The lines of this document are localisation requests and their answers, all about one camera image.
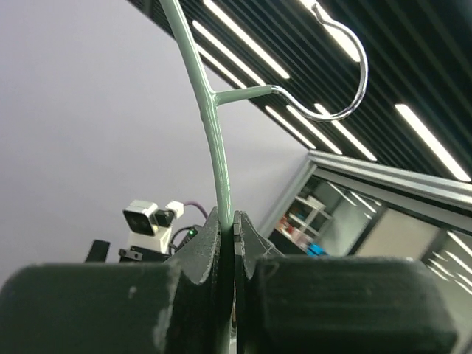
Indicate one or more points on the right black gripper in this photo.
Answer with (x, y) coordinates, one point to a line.
(98, 251)

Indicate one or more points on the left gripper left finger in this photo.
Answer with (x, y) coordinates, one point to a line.
(169, 307)

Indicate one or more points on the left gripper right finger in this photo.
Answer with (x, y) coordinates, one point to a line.
(302, 304)

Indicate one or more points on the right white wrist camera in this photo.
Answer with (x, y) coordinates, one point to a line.
(151, 227)

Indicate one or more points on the mint green hanger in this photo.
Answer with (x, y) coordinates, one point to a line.
(208, 101)

